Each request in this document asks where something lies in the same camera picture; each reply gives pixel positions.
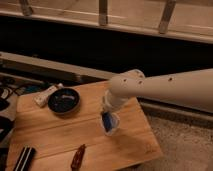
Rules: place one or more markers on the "black striped rectangular object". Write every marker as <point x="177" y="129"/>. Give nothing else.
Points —
<point x="25" y="158"/>

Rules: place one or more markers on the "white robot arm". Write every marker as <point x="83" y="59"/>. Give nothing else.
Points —
<point x="193" y="89"/>

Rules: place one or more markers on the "dark round bowl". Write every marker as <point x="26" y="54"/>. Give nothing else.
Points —
<point x="63" y="101"/>

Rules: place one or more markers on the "red brown small tool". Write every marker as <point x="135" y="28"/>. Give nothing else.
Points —
<point x="78" y="157"/>

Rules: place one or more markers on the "wooden board table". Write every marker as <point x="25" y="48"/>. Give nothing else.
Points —
<point x="56" y="139"/>

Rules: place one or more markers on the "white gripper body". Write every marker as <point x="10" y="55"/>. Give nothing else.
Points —
<point x="112" y="103"/>

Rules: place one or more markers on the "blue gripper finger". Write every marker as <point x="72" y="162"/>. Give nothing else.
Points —
<point x="108" y="121"/>

